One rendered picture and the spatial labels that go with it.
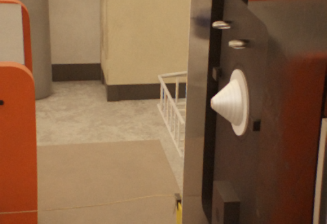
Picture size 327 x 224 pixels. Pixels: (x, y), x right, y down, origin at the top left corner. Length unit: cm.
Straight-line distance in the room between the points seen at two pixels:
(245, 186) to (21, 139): 43
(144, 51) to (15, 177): 285
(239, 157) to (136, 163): 100
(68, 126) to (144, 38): 61
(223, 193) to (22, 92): 39
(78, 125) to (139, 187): 211
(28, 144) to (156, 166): 67
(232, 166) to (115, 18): 310
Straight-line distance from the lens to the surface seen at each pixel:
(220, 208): 74
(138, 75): 393
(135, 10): 382
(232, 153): 75
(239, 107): 69
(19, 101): 104
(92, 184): 162
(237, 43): 65
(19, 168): 108
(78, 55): 425
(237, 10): 71
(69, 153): 176
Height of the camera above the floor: 146
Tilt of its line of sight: 22 degrees down
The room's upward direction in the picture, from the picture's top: 2 degrees clockwise
